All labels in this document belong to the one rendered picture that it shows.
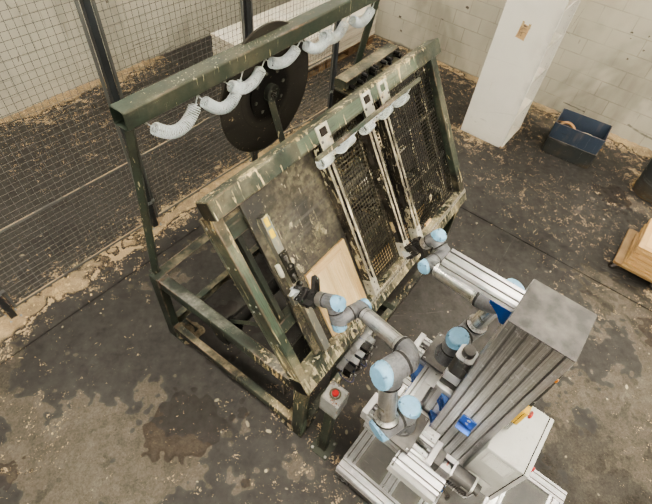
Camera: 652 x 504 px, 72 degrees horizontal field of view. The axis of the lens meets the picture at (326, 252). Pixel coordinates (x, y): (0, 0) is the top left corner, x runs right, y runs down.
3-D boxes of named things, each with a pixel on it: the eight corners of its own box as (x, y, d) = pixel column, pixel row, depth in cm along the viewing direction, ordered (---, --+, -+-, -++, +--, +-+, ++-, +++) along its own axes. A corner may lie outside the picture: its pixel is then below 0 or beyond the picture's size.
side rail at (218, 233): (287, 377, 263) (300, 383, 256) (198, 220, 209) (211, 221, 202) (294, 369, 267) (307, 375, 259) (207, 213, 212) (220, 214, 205)
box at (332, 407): (334, 420, 259) (337, 408, 245) (318, 407, 263) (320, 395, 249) (346, 404, 266) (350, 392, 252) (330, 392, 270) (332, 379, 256)
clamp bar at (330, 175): (365, 296, 300) (395, 302, 284) (301, 130, 242) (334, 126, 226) (373, 286, 306) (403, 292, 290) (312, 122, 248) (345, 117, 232)
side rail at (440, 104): (447, 191, 380) (460, 191, 373) (416, 59, 326) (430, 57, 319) (452, 186, 385) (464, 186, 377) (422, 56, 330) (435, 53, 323)
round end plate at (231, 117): (233, 176, 282) (220, 52, 221) (226, 172, 284) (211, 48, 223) (310, 122, 326) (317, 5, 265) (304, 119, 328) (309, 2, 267)
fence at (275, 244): (320, 349, 273) (325, 351, 270) (255, 218, 226) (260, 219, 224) (325, 344, 276) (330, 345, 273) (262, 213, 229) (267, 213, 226)
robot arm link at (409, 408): (422, 418, 224) (428, 408, 214) (401, 433, 219) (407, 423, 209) (406, 398, 231) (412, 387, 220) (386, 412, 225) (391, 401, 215)
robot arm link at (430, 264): (492, 327, 210) (415, 272, 240) (506, 316, 215) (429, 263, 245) (497, 311, 202) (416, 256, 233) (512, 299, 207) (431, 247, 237)
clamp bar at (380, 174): (398, 257, 324) (427, 261, 308) (346, 98, 266) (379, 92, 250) (405, 249, 330) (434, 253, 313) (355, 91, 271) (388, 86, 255)
